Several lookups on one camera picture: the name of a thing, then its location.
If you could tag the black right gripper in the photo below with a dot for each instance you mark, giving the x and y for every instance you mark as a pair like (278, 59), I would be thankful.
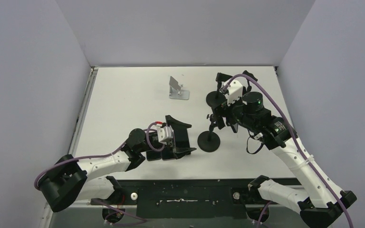
(219, 107)

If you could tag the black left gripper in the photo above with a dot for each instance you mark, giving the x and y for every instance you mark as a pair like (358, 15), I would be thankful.
(176, 125)

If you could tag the black phone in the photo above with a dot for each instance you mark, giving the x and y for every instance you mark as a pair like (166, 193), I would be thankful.
(181, 138)
(153, 155)

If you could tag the purple phone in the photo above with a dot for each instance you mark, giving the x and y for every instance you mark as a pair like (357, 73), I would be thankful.
(167, 155)

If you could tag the black tall phone stand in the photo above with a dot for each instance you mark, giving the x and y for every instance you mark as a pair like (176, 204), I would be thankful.
(209, 141)

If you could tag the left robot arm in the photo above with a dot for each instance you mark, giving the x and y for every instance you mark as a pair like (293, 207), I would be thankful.
(72, 179)

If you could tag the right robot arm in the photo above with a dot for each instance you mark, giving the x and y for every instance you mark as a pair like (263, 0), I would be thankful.
(321, 202)

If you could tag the white folding phone stand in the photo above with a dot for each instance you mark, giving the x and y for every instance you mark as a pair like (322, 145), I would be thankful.
(176, 90)

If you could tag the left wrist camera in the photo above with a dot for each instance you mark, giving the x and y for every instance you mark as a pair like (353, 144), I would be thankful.
(162, 135)

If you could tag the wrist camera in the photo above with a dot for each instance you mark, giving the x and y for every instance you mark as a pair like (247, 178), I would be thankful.
(233, 92)
(162, 135)

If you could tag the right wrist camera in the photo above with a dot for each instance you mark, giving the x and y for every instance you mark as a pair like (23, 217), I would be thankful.
(233, 92)

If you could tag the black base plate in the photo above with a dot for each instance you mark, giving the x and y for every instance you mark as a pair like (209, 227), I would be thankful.
(160, 199)

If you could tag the aluminium side rail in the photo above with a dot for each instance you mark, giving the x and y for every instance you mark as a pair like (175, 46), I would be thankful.
(45, 218)

